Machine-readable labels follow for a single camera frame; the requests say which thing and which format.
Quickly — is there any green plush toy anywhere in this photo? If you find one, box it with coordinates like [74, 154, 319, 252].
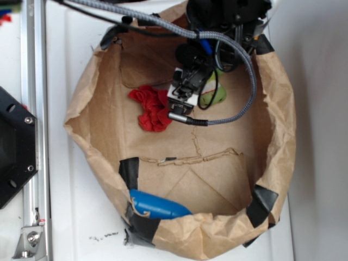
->
[199, 69, 227, 108]

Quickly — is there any blue plastic object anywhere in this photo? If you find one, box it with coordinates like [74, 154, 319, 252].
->
[129, 189, 192, 220]

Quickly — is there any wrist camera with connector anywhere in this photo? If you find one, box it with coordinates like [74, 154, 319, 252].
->
[167, 88, 208, 126]

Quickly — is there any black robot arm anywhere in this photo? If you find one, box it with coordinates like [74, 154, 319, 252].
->
[167, 1, 275, 107]

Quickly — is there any grey braided cable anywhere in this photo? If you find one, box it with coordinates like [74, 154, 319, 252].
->
[58, 0, 258, 127]

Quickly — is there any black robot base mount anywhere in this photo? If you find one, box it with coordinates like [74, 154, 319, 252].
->
[1, 88, 38, 209]

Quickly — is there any aluminium extrusion rail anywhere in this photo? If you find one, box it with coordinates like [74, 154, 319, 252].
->
[13, 1, 53, 260]

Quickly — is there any red paper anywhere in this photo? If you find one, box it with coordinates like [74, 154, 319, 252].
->
[128, 85, 172, 132]

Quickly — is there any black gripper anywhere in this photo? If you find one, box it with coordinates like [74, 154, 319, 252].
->
[171, 43, 218, 101]

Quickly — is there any brown paper bag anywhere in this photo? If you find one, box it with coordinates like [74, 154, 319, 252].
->
[64, 4, 297, 261]

